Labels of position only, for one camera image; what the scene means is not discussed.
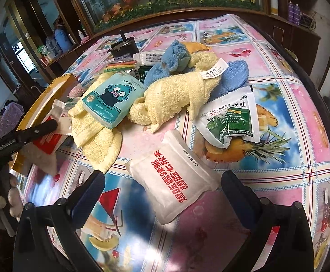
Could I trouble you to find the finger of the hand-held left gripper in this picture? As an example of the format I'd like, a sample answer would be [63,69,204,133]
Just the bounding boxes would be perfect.
[16,120,59,143]

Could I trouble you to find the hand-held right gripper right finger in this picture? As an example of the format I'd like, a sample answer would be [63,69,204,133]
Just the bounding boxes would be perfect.
[221,171,315,272]

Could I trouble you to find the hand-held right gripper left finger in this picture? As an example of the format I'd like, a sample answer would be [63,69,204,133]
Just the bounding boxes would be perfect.
[12,170,106,272]

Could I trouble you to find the red and white packet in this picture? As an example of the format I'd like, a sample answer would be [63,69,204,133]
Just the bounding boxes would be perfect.
[33,99,72,155]

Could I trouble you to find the yellow cardboard box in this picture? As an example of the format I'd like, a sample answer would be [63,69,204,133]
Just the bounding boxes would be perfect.
[9,74,79,173]

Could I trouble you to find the yellow towel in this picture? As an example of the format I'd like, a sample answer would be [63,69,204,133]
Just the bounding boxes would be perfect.
[68,102,123,174]
[127,51,225,134]

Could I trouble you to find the white packet with red print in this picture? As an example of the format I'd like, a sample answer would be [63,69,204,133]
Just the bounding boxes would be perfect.
[124,130,220,226]

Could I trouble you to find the teal cartoon tissue pack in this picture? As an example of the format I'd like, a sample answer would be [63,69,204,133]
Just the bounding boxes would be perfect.
[82,72,147,129]

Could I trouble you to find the green and white sachet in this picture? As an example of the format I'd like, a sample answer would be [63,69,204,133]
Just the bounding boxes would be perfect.
[193,86,261,149]

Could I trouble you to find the table with purple cloth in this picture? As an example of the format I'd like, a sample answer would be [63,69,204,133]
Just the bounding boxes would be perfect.
[0,102,24,136]

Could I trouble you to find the printed fruit tablecloth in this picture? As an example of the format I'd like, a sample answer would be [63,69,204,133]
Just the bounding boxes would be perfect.
[10,14,330,272]

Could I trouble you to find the pink scrubber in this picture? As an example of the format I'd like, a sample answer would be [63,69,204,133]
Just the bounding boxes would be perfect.
[69,84,83,98]

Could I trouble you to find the clear water jug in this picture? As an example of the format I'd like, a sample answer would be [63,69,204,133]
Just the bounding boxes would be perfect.
[45,36,62,56]

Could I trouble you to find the blue thermos flask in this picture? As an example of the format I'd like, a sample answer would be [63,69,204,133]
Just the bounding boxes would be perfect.
[54,25,70,52]

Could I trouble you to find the striped colourful packet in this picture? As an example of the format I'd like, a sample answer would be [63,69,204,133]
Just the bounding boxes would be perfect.
[104,59,137,73]

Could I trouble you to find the dark green packet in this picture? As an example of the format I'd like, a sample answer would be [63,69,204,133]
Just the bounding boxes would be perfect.
[132,66,150,81]

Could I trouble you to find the black electric motor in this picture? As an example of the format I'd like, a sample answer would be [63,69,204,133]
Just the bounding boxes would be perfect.
[110,31,139,60]

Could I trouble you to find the blue towel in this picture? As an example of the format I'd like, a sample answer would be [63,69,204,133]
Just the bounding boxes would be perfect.
[207,61,250,95]
[144,40,195,87]

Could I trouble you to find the plain white packet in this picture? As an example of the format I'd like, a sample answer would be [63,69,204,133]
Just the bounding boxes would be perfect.
[138,50,168,66]

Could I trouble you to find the orange yellow cloth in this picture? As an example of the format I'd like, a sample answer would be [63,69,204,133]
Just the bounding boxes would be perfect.
[182,42,212,56]

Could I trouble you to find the floral glass screen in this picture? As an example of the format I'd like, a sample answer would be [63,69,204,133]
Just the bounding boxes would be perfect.
[61,0,269,33]

